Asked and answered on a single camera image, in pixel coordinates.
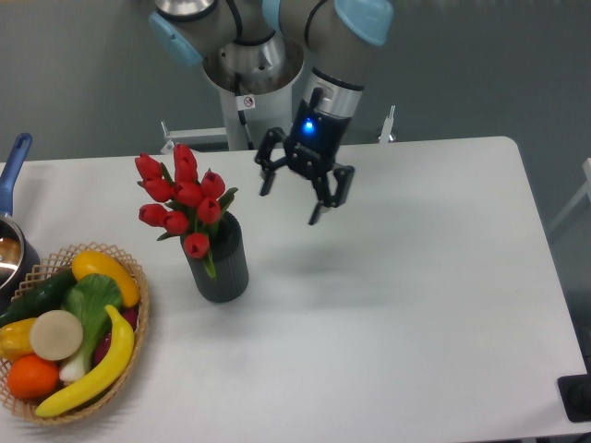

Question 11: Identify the black device at edge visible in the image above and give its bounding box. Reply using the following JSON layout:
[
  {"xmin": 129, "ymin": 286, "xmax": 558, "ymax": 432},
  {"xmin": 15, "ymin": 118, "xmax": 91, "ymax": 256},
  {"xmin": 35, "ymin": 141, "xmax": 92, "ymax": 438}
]
[{"xmin": 557, "ymin": 374, "xmax": 590, "ymax": 423}]

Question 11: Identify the dark grey ribbed vase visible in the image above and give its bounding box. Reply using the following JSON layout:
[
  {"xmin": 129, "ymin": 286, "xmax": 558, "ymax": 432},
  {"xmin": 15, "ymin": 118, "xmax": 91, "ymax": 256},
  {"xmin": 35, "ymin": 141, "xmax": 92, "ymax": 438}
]
[{"xmin": 185, "ymin": 212, "xmax": 249, "ymax": 304}]

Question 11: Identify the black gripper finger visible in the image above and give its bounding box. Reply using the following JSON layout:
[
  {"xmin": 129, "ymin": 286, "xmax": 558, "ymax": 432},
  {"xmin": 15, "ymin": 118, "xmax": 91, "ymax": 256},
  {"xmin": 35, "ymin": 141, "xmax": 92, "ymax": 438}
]
[
  {"xmin": 308, "ymin": 164, "xmax": 356, "ymax": 225},
  {"xmin": 255, "ymin": 127, "xmax": 287, "ymax": 197}
]

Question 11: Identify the green cucumber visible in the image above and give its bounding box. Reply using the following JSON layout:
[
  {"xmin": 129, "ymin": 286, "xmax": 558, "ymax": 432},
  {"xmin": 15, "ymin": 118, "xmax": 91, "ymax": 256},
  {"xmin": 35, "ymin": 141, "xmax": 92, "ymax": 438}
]
[{"xmin": 1, "ymin": 269, "xmax": 77, "ymax": 327}]

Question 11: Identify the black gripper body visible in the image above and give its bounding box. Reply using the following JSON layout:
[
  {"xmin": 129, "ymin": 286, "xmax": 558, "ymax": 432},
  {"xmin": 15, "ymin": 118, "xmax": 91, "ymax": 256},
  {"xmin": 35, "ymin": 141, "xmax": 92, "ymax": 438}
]
[{"xmin": 283, "ymin": 100, "xmax": 351, "ymax": 180}]

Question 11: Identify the yellow banana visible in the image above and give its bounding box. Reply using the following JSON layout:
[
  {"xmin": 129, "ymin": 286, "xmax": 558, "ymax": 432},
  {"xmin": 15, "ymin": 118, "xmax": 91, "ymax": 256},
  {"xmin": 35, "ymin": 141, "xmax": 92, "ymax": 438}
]
[{"xmin": 34, "ymin": 305, "xmax": 135, "ymax": 418}]

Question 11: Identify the white frame at right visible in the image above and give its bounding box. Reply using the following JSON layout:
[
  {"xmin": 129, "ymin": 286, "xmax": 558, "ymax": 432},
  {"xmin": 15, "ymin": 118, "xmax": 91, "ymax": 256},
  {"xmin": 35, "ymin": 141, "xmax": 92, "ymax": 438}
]
[{"xmin": 549, "ymin": 158, "xmax": 590, "ymax": 236}]

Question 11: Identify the beige round disc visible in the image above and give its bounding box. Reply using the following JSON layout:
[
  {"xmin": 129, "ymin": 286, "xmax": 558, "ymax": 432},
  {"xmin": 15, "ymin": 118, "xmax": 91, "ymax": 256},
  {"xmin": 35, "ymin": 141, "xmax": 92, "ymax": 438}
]
[{"xmin": 29, "ymin": 310, "xmax": 83, "ymax": 361}]

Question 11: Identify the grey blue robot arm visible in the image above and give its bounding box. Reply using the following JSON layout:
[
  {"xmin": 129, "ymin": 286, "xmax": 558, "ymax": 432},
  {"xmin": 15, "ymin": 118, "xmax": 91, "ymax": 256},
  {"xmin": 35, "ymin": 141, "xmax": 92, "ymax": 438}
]
[{"xmin": 149, "ymin": 1, "xmax": 394, "ymax": 222}]

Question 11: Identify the blue handled saucepan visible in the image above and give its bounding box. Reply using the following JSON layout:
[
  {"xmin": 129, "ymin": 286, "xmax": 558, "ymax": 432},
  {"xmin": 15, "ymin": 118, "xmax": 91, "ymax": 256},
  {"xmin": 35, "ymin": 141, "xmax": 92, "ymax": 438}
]
[{"xmin": 1, "ymin": 133, "xmax": 40, "ymax": 313}]

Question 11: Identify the purple eggplant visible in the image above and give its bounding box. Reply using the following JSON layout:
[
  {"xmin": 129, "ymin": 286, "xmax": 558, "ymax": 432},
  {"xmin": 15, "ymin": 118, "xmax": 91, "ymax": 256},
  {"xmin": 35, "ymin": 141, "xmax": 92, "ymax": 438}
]
[{"xmin": 92, "ymin": 307, "xmax": 139, "ymax": 367}]

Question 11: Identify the woven wicker basket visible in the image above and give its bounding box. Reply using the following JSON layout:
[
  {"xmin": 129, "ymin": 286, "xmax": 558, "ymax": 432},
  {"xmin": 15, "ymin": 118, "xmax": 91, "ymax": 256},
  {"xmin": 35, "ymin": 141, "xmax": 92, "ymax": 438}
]
[{"xmin": 1, "ymin": 242, "xmax": 150, "ymax": 425}]

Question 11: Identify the green bok choy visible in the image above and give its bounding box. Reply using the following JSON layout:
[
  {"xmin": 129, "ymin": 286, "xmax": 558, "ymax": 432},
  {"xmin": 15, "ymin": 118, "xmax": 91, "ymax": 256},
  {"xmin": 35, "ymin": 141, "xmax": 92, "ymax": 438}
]
[{"xmin": 59, "ymin": 273, "xmax": 122, "ymax": 385}]

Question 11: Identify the orange fruit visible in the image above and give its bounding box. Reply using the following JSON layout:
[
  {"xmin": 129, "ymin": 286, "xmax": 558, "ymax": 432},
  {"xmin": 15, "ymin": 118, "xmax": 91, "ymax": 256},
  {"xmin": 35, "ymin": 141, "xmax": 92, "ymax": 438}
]
[{"xmin": 6, "ymin": 354, "xmax": 59, "ymax": 400}]

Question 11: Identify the red tulip bouquet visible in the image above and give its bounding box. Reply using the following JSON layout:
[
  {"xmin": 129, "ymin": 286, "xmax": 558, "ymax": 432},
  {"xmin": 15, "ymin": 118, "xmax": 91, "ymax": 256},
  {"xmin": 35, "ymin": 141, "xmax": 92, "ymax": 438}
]
[{"xmin": 134, "ymin": 144, "xmax": 238, "ymax": 279}]

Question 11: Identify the yellow bell pepper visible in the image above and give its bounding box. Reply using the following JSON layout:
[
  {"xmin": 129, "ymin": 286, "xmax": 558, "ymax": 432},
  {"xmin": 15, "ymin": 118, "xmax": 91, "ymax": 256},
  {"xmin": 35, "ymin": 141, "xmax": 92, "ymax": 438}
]
[{"xmin": 1, "ymin": 317, "xmax": 37, "ymax": 362}]

